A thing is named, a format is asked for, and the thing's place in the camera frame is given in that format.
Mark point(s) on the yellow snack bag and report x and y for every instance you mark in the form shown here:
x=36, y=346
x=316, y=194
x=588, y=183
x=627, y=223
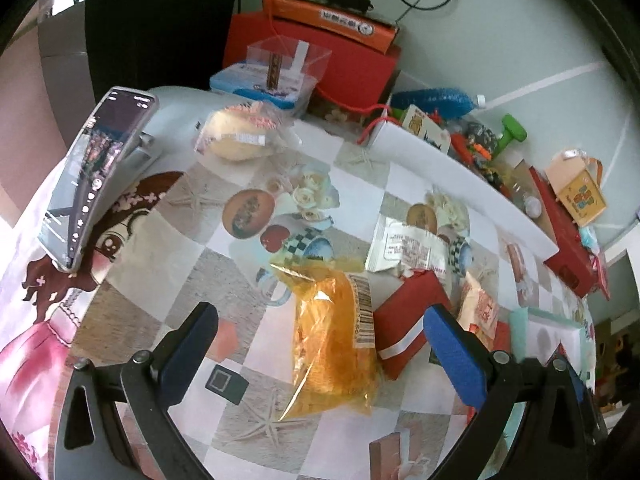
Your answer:
x=330, y=355

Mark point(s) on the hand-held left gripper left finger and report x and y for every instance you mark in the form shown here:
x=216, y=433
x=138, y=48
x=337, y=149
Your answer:
x=185, y=355

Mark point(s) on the long orange box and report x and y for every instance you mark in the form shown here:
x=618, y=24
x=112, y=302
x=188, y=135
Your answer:
x=325, y=17

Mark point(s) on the black cabinet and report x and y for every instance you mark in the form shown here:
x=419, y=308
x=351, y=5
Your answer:
x=160, y=25

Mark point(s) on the clear plastic box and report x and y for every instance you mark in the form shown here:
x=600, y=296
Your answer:
x=290, y=67

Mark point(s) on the white bin of toys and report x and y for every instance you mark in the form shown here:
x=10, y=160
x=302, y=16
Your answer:
x=465, y=172

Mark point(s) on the silver snack packet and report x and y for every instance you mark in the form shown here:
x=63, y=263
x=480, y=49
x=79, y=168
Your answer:
x=405, y=247

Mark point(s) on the picture card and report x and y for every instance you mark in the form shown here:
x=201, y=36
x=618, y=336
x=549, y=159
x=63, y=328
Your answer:
x=425, y=127

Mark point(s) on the grey phone stand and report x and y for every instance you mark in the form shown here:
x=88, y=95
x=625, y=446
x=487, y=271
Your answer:
x=142, y=145

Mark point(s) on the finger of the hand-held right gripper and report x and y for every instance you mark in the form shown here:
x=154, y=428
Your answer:
x=579, y=387

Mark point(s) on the plain red box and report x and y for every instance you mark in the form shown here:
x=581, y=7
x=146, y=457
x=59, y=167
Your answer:
x=350, y=70

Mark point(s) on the bread bun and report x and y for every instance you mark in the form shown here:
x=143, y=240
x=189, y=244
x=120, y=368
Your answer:
x=235, y=135

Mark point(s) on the blue white tissue pack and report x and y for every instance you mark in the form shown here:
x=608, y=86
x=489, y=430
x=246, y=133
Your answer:
x=235, y=82

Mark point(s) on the pile of small toys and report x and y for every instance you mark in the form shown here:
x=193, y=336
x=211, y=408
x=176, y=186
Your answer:
x=477, y=142

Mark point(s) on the green dumbbell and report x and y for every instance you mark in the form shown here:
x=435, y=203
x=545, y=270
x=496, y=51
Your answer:
x=512, y=130

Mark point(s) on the blue plastic bottle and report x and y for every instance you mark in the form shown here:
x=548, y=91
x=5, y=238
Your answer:
x=435, y=99

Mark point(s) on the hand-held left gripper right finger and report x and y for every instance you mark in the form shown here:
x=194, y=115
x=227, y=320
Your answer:
x=455, y=360

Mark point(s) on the red patterned snack packet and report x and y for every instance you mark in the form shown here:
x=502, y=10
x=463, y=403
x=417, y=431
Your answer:
x=501, y=340

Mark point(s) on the orange white snack packet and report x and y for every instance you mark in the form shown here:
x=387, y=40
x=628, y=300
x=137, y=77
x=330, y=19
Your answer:
x=480, y=310

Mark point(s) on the smartphone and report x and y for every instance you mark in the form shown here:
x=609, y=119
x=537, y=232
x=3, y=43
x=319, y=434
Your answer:
x=95, y=175

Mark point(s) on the large red gift box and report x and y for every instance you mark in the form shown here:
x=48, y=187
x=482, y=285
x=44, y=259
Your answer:
x=570, y=250

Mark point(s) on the teal-edged white shallow box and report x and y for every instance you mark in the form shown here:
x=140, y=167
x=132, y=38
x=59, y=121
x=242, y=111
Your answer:
x=545, y=340

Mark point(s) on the pink red patterned box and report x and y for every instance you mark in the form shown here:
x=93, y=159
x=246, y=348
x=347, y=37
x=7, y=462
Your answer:
x=600, y=275

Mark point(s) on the pale blue wipes pack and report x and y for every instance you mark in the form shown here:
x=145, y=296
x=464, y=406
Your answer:
x=590, y=237

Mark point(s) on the small red white-striped box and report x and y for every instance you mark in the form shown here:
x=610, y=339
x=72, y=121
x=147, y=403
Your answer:
x=400, y=325

